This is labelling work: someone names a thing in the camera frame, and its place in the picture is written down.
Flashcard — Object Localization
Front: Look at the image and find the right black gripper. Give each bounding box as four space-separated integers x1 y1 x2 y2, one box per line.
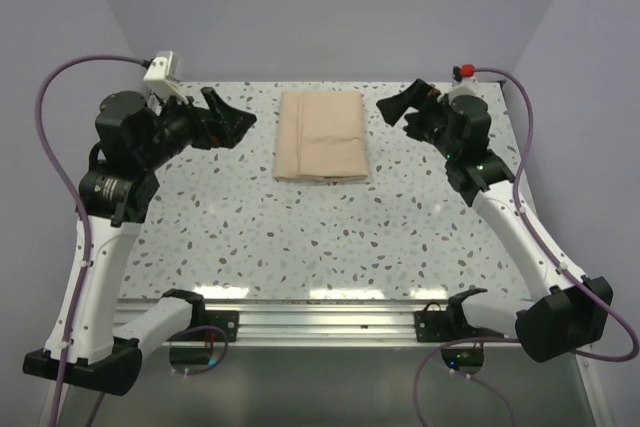
375 79 458 161

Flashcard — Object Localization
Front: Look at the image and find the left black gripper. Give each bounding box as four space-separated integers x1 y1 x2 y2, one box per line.
136 85 255 169

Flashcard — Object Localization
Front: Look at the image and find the beige cloth wrap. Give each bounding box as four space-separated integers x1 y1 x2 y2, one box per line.
273 91 369 181

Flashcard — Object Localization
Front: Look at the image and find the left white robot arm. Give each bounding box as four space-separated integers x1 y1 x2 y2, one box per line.
23 87 257 396

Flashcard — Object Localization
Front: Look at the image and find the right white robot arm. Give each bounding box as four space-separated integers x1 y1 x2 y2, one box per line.
376 79 613 362

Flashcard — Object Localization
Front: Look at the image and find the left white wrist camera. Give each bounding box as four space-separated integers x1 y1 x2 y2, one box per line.
143 50 186 103

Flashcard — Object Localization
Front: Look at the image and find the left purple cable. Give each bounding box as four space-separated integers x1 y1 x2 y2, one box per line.
33 54 151 427

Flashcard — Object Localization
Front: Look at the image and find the purple cable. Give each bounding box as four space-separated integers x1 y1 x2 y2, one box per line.
33 54 151 427
412 65 614 427

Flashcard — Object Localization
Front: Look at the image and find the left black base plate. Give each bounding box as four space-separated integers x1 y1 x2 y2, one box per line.
203 310 240 343

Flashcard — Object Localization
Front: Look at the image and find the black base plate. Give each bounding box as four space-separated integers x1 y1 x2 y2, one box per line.
413 301 468 343
203 310 240 343

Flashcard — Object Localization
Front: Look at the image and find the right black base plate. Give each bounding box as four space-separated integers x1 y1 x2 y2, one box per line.
413 301 468 343

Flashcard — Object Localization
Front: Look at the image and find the aluminium mounting rail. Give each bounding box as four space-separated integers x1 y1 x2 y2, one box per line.
112 296 531 348

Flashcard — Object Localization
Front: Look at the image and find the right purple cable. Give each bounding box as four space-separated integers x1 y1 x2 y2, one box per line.
412 65 614 427

